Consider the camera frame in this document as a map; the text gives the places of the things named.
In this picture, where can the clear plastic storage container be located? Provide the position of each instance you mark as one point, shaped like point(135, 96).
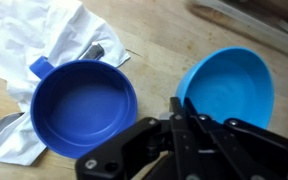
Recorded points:
point(267, 25)

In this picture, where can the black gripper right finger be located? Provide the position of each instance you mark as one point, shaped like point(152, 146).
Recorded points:
point(250, 150)

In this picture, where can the small white crumpled cloth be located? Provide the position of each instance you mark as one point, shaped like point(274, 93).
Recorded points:
point(24, 33)

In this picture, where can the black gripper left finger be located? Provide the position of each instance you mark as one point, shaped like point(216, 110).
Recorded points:
point(134, 150)

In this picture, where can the light blue plastic bowl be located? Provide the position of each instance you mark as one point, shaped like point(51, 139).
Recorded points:
point(230, 86)

